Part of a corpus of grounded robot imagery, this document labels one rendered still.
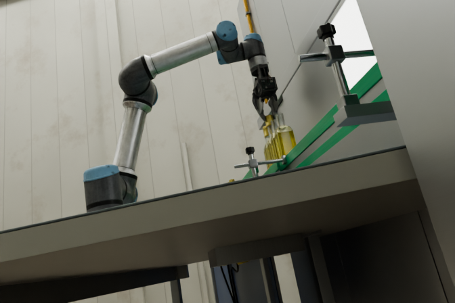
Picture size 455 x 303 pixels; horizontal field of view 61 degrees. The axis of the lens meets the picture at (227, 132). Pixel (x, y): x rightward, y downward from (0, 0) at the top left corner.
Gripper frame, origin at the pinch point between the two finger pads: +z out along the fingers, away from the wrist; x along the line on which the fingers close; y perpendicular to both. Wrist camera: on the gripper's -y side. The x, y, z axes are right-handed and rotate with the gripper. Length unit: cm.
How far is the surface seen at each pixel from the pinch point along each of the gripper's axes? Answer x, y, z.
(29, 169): -196, -388, -110
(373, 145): -7, 72, 35
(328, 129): -5, 53, 24
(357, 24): 11, 53, -4
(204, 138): 23, -307, -98
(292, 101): 12.1, -2.3, -7.0
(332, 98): 11.5, 30.0, 7.0
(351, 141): -7, 65, 31
